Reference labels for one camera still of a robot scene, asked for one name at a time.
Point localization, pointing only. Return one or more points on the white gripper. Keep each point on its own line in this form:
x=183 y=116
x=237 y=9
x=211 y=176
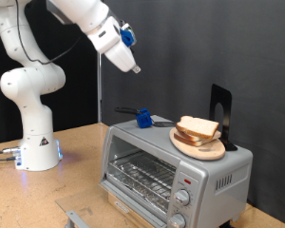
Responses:
x=117 y=53

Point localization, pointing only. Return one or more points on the black spatula with blue block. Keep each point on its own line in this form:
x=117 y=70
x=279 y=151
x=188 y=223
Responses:
x=144 y=118

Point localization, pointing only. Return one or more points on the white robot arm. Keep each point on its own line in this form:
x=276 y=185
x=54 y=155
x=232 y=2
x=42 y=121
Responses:
x=34 y=133

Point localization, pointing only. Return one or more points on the red oven indicator light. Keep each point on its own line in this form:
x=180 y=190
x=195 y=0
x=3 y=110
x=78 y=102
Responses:
x=187 y=181

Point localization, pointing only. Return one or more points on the foil-lined oven tray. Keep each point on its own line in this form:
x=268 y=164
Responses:
x=139 y=193

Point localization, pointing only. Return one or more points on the silver toaster oven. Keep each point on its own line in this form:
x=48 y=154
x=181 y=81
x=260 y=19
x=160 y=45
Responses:
x=218 y=171

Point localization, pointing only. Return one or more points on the silver oven knob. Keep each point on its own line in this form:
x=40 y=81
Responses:
x=177 y=221
x=182 y=197

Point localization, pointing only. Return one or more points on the metal pole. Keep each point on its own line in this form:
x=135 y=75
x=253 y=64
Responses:
x=99 y=95

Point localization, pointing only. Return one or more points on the black metal bookend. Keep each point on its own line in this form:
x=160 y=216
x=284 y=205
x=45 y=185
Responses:
x=226 y=104

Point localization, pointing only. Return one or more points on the round wooden board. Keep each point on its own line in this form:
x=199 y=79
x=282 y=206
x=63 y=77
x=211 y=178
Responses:
x=209 y=152

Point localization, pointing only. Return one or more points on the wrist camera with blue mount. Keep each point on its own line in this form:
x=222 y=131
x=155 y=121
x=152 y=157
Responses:
x=127 y=37

